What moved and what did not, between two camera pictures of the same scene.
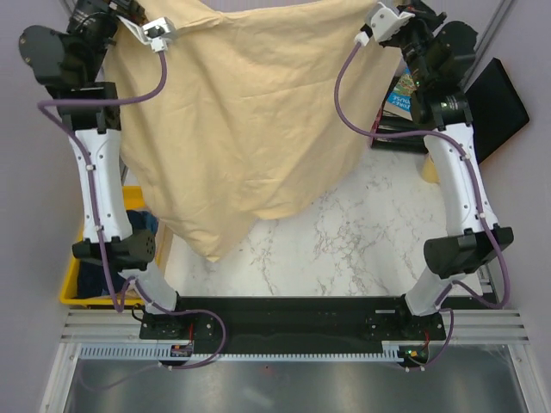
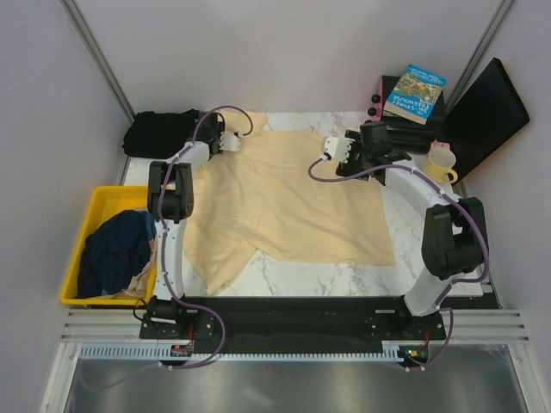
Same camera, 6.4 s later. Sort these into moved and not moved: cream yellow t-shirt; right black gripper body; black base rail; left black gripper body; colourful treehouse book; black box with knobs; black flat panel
Moved: cream yellow t-shirt; right black gripper body; left black gripper body
Not moved: colourful treehouse book; black base rail; black box with knobs; black flat panel
